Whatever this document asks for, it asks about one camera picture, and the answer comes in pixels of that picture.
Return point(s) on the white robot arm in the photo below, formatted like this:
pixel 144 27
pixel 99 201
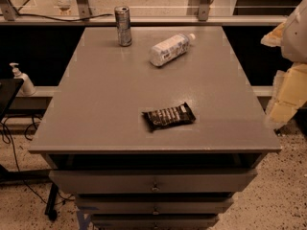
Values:
pixel 289 87

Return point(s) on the top drawer with knob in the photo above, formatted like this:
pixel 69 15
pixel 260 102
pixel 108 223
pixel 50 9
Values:
pixel 153 181

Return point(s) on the black snack wrapper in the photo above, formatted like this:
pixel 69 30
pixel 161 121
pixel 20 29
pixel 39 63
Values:
pixel 169 117

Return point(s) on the bottom drawer with knob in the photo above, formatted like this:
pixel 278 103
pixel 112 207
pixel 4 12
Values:
pixel 154 222

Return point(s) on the clear plastic bottle blue label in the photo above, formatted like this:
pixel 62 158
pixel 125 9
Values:
pixel 170 48

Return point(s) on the black side table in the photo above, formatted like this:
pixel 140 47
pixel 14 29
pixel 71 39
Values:
pixel 8 91

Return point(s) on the silver drink can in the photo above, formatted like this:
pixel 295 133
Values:
pixel 122 16

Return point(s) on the grey drawer cabinet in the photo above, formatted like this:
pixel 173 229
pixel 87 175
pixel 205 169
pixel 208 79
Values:
pixel 153 148

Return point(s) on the middle drawer with knob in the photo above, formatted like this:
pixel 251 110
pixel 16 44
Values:
pixel 154 205

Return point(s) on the drawer with knob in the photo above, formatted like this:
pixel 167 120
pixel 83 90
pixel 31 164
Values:
pixel 154 205
pixel 153 181
pixel 154 222

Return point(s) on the white pump dispenser bottle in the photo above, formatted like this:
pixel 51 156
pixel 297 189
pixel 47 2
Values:
pixel 27 87

